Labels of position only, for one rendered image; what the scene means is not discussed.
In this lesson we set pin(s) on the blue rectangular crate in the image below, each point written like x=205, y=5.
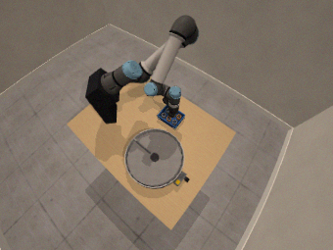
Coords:
x=164, y=110

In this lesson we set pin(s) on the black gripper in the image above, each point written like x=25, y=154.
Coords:
x=173, y=109

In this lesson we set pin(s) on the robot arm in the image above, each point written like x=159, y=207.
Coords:
x=114, y=81

